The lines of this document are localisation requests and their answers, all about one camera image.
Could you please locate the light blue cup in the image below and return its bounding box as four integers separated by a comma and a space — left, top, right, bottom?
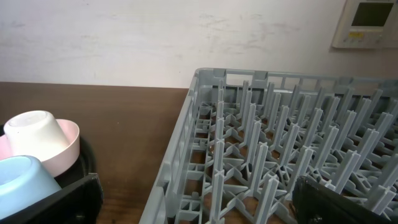
1, 156, 61, 219

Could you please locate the round black serving tray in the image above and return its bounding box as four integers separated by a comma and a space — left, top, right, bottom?
1, 124, 96, 188

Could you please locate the grey dishwasher rack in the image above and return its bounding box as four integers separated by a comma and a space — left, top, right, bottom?
140, 68, 397, 223

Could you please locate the pink small bowl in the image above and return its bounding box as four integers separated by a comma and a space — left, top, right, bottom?
1, 119, 80, 177

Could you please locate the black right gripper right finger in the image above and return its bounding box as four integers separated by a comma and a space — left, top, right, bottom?
292, 176, 391, 224

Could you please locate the white wall control panel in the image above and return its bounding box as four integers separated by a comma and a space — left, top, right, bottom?
331, 0, 397, 49

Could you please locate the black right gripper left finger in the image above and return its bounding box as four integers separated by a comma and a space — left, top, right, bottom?
1, 173, 103, 224

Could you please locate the white cup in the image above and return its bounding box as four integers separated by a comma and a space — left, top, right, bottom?
4, 110, 70, 161

